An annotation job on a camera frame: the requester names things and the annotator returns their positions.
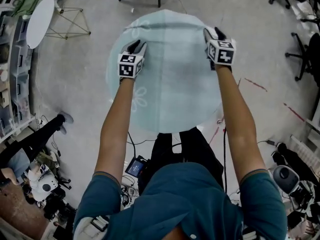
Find person's right forearm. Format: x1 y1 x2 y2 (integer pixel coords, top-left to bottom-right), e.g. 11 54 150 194
214 65 267 186

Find person's left forearm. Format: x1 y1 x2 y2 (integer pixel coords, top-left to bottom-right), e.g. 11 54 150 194
94 77 138 179

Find light blue tablecloth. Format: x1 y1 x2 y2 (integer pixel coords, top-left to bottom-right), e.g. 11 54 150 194
105 8 224 135

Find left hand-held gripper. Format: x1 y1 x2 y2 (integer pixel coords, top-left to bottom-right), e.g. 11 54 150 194
117 39 148 80

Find green cloth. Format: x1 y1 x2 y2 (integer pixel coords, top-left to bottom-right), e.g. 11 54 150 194
11 0 45 18

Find white robot head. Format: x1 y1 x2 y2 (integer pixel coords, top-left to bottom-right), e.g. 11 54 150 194
36 176 60 200

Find grey shelf unit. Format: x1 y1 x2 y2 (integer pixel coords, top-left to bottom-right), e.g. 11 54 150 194
0 0 39 144

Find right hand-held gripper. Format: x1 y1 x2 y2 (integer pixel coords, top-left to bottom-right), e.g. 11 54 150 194
203 26 237 73

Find person's teal shirt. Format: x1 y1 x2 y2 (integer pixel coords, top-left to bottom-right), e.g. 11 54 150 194
73 161 289 240

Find black cable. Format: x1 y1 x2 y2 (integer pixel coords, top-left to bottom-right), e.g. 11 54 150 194
126 130 158 158
222 127 228 194

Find black waist screen device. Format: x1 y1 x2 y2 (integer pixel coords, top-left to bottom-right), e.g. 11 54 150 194
124 155 150 178

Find white harness strap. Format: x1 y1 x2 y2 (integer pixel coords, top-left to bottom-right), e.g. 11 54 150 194
74 214 111 240

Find white oval side table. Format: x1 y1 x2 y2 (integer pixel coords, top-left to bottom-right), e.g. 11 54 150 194
25 0 92 50

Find person's black trousers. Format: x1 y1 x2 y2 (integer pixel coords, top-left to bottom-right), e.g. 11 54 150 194
138 127 225 194

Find grey robot head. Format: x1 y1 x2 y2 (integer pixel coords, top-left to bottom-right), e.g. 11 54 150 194
272 164 301 195

